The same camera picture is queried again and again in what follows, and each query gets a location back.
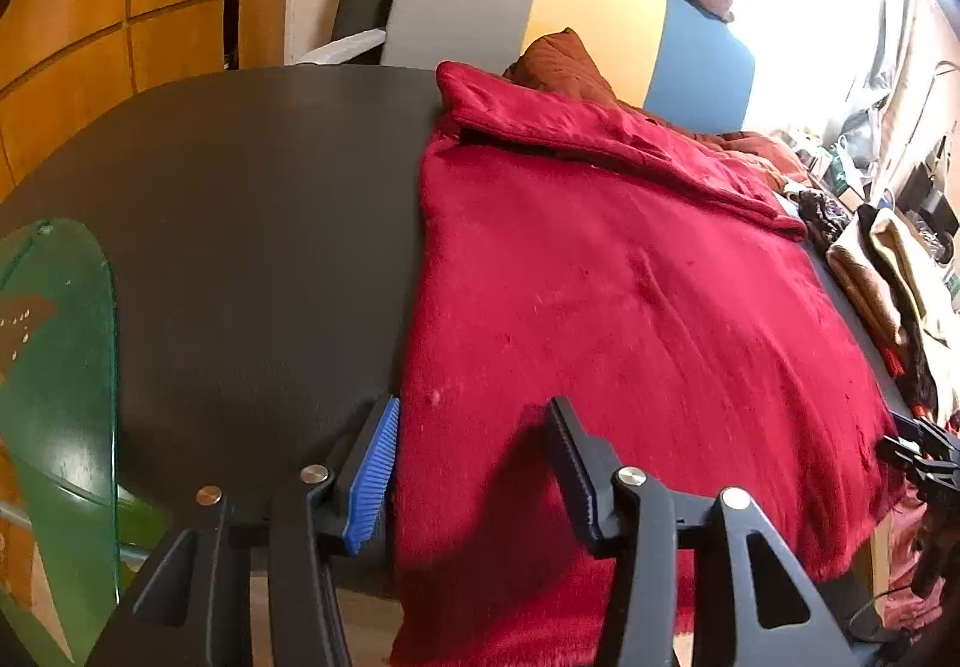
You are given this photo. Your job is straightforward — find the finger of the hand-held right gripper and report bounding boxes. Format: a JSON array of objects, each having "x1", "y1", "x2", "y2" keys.
[
  {"x1": 891, "y1": 412, "x2": 960, "y2": 447},
  {"x1": 877, "y1": 436, "x2": 960, "y2": 488}
]

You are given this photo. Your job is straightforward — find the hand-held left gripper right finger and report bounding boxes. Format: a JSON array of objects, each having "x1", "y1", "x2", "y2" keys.
[{"x1": 544, "y1": 397, "x2": 863, "y2": 667}]

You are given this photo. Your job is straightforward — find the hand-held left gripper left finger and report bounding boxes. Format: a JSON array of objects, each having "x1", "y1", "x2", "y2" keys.
[{"x1": 82, "y1": 395, "x2": 402, "y2": 667}]

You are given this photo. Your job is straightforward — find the red fleece towel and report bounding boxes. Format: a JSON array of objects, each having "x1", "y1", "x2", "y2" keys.
[{"x1": 388, "y1": 61, "x2": 905, "y2": 667}]

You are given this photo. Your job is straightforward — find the pile of folded clothes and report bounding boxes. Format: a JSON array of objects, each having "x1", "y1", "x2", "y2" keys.
[{"x1": 825, "y1": 206, "x2": 960, "y2": 413}]

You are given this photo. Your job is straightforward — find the dark patterned cloth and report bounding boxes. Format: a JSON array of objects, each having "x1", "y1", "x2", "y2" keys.
[{"x1": 795, "y1": 187, "x2": 856, "y2": 248}]

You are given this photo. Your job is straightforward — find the pile of household clutter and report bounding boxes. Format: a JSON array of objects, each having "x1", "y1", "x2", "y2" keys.
[{"x1": 780, "y1": 112, "x2": 960, "y2": 263}]

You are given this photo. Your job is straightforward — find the pale hanging curtain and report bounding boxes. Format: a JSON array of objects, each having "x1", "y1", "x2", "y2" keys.
[{"x1": 855, "y1": 0, "x2": 946, "y2": 136}]

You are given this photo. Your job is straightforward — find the rust orange cushion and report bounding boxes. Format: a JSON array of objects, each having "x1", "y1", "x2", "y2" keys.
[{"x1": 501, "y1": 27, "x2": 811, "y2": 196}]

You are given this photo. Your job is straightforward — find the grey yellow blue chair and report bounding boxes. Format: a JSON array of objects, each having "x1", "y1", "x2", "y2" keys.
[{"x1": 296, "y1": 0, "x2": 757, "y2": 136}]

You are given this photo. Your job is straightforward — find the black cable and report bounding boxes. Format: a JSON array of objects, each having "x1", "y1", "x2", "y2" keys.
[{"x1": 847, "y1": 581, "x2": 927, "y2": 647}]

